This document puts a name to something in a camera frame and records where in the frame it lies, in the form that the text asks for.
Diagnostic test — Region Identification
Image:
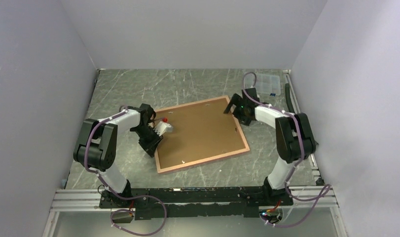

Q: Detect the aluminium extrusion rail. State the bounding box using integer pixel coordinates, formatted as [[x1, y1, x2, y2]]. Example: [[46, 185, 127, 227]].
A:
[[51, 186, 339, 211]]

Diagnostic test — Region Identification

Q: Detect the brown backing board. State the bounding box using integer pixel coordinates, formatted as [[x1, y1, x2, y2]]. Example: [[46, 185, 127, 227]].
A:
[[155, 98, 248, 171]]

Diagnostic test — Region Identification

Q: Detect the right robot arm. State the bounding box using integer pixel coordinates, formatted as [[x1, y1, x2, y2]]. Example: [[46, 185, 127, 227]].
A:
[[224, 88, 316, 205]]

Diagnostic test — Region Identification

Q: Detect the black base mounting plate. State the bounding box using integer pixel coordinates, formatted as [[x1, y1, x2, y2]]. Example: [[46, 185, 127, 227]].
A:
[[100, 186, 293, 220]]

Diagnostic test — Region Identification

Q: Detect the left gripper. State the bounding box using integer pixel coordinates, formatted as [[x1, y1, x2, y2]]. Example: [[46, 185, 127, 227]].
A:
[[133, 125, 164, 158]]

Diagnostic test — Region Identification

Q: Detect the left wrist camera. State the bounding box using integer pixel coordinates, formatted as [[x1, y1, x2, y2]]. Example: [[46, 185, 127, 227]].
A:
[[153, 118, 174, 136]]

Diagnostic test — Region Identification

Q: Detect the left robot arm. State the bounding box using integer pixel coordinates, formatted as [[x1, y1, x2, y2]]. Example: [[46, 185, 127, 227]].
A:
[[73, 104, 173, 207]]

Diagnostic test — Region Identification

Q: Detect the pink picture frame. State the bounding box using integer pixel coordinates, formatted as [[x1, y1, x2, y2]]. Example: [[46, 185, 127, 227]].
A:
[[153, 95, 251, 175]]

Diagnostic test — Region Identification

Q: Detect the clear plastic organizer box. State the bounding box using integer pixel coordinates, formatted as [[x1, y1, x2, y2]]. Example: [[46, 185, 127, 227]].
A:
[[253, 74, 281, 96]]

